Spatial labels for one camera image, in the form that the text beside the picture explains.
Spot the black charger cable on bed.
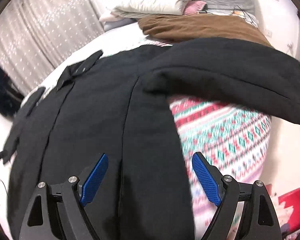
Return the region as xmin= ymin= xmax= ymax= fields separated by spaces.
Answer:
xmin=230 ymin=4 xmax=260 ymax=27

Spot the large black button coat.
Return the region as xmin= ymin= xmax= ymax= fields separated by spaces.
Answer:
xmin=5 ymin=38 xmax=300 ymax=239

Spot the cream white pillow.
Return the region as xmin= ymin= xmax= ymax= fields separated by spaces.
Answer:
xmin=111 ymin=0 xmax=191 ymax=18

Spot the patterned pink green bedspread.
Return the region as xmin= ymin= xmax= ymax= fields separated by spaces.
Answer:
xmin=149 ymin=39 xmax=273 ymax=240

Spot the grey folded blanket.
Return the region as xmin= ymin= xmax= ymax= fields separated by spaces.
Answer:
xmin=99 ymin=14 xmax=136 ymax=31

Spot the beige dotted curtain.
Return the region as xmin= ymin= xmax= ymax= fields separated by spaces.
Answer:
xmin=0 ymin=0 xmax=104 ymax=95

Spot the red bag on floor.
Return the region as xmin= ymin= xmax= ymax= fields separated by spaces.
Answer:
xmin=278 ymin=188 xmax=300 ymax=237

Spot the brown folded garment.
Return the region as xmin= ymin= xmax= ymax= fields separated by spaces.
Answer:
xmin=138 ymin=14 xmax=272 ymax=47

